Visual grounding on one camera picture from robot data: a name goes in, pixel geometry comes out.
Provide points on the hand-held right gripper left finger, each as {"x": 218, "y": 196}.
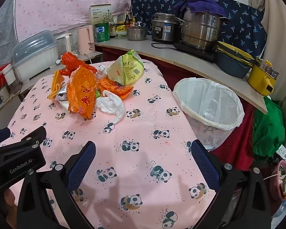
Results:
{"x": 82, "y": 167}

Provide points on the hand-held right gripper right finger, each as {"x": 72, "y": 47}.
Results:
{"x": 205, "y": 164}

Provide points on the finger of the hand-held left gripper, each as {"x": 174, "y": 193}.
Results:
{"x": 26, "y": 139}
{"x": 0, "y": 134}

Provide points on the trash bin with white liner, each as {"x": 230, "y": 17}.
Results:
{"x": 208, "y": 109}

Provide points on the white plastic bag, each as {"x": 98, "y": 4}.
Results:
{"x": 109, "y": 105}

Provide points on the red plastic bag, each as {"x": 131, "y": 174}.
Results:
{"x": 70, "y": 62}

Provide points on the person's left hand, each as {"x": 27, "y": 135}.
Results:
{"x": 9, "y": 200}

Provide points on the white paper container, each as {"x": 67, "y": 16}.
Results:
{"x": 63, "y": 105}

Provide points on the silver foil wrapper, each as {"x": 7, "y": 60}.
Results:
{"x": 62, "y": 95}

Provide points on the low grey shelf board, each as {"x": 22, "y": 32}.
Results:
{"x": 31, "y": 82}

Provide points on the yellow ridged strip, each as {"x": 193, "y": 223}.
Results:
{"x": 55, "y": 82}

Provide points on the pink panda tablecloth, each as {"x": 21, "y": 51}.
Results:
{"x": 143, "y": 128}

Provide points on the green plastic bag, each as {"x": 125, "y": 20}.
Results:
{"x": 267, "y": 128}

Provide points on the large orange snack bag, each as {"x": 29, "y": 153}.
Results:
{"x": 83, "y": 93}

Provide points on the pink plastic basket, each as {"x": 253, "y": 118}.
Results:
{"x": 277, "y": 183}

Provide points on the white power plug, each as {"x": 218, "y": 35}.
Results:
{"x": 58, "y": 61}

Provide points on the small orange wrapper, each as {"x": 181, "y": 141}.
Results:
{"x": 116, "y": 89}

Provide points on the dish box with blue lid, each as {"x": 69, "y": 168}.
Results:
{"x": 33, "y": 54}

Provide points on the white crumpled tissue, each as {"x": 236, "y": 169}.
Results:
{"x": 103, "y": 71}

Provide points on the stacked dark blue basins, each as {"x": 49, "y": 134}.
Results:
{"x": 233, "y": 63}

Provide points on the green and yellow packet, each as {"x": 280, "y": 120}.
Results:
{"x": 127, "y": 69}

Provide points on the black induction cooker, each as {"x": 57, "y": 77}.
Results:
{"x": 195, "y": 50}

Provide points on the pink electric kettle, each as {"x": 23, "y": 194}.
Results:
{"x": 85, "y": 40}

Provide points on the grey counter board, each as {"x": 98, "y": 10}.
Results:
{"x": 157, "y": 51}

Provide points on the green tin can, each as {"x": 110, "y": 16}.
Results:
{"x": 102, "y": 32}

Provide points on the large steel steamer pot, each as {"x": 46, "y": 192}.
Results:
{"x": 200, "y": 32}

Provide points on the clear food container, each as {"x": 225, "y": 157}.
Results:
{"x": 120, "y": 36}

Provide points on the dark sauce bottle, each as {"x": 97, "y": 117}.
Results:
{"x": 112, "y": 29}

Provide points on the pink dotted sheet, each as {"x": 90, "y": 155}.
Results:
{"x": 62, "y": 2}

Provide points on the steel rice cooker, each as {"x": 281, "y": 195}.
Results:
{"x": 164, "y": 27}

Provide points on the small steel pot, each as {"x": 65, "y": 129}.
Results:
{"x": 135, "y": 33}

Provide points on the navy printed cloth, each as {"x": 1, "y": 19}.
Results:
{"x": 243, "y": 23}

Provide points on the white and green carton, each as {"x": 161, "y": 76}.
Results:
{"x": 101, "y": 13}

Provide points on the tall brown bottle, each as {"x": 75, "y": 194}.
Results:
{"x": 127, "y": 19}

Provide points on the purple cloth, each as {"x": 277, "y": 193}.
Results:
{"x": 200, "y": 4}

